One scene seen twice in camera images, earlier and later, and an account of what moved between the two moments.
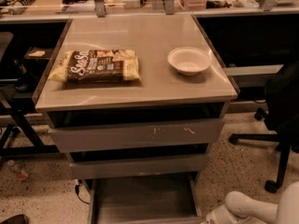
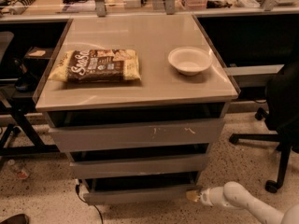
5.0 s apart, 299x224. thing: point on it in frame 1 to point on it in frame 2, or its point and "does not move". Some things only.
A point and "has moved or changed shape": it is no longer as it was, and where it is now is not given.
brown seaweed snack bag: [96, 66] does not move
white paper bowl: [190, 61] does not move
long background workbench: [106, 0] does not move
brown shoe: [20, 218] does not move
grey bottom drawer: [144, 199] has moved or changed shape
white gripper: [221, 216] to [206, 197]
